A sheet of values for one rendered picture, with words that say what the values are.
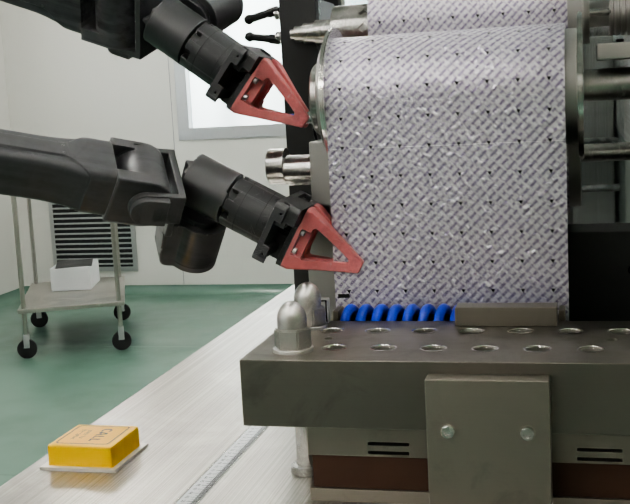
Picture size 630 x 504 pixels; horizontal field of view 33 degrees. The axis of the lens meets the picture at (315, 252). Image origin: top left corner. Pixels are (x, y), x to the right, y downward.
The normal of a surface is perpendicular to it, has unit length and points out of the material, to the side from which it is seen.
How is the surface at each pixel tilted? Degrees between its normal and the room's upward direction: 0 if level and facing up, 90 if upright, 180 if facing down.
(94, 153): 39
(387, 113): 90
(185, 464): 0
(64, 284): 90
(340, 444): 90
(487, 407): 90
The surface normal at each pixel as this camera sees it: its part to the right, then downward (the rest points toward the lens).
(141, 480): -0.05, -0.99
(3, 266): 0.97, -0.01
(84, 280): 0.04, 0.14
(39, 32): -0.24, 0.15
